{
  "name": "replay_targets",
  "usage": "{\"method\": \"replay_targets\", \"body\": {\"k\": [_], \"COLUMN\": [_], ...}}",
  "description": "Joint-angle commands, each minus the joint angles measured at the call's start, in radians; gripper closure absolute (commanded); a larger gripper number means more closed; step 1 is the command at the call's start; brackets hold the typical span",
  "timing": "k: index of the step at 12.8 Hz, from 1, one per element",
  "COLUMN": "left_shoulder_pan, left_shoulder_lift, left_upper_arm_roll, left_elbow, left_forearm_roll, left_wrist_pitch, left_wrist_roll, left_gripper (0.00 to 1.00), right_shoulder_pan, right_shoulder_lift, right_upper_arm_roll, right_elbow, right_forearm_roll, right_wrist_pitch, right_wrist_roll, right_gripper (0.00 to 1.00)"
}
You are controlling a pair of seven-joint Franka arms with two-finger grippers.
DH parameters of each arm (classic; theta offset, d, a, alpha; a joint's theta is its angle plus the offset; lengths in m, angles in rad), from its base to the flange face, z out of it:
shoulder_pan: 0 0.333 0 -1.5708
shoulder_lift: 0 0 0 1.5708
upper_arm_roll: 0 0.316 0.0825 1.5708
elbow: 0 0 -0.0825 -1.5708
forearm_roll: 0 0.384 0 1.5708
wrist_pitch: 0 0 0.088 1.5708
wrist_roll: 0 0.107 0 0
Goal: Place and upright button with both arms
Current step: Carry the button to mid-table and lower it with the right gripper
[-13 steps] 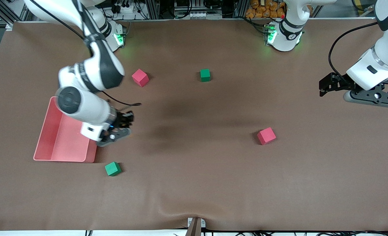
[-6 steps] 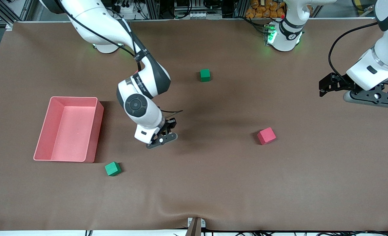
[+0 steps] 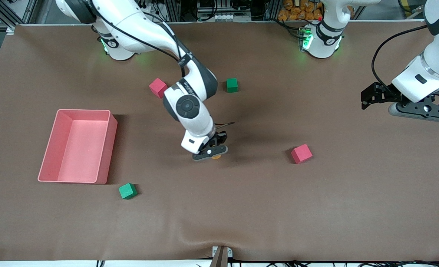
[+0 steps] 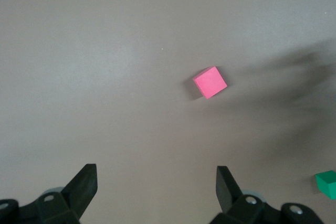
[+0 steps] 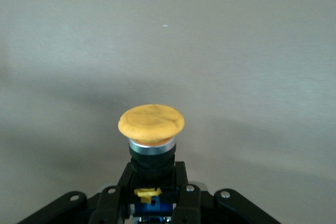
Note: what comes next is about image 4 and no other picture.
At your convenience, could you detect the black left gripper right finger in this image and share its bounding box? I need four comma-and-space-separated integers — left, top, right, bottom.
209, 165, 324, 224

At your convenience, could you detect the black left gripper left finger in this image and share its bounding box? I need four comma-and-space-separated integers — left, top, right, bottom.
0, 163, 99, 224

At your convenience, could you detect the green foam cube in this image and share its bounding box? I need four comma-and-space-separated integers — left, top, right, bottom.
314, 170, 336, 200

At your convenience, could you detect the pink foam cube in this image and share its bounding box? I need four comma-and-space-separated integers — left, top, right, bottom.
192, 66, 228, 100

